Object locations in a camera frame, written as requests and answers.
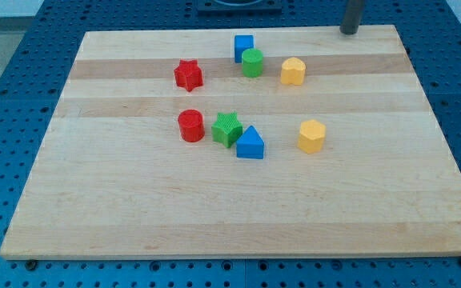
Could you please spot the red cylinder block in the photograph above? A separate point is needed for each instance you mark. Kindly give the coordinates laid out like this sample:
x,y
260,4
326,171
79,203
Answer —
x,y
191,125

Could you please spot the green cylinder block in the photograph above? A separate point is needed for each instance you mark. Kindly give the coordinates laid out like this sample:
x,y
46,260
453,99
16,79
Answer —
x,y
252,63

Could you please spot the blue cube block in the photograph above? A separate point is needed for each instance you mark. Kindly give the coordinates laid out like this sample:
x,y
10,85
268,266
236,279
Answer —
x,y
242,42

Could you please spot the wooden board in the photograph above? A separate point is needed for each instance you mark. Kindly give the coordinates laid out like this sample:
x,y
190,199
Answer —
x,y
113,178

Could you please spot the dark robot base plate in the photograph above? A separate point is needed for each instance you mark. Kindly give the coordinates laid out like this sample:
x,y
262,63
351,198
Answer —
x,y
237,6

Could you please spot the green star block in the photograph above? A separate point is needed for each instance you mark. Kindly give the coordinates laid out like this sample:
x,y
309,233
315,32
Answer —
x,y
227,129

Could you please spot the yellow heart block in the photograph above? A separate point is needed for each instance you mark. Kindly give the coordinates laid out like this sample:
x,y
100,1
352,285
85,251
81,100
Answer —
x,y
293,72

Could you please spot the blue triangle block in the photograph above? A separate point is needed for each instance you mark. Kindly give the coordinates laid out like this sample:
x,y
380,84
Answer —
x,y
250,144

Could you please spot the red star block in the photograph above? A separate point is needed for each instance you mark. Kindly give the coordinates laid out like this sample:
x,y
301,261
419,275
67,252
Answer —
x,y
188,74

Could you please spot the yellow hexagon block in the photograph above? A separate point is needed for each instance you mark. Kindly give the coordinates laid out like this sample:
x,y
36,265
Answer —
x,y
312,135

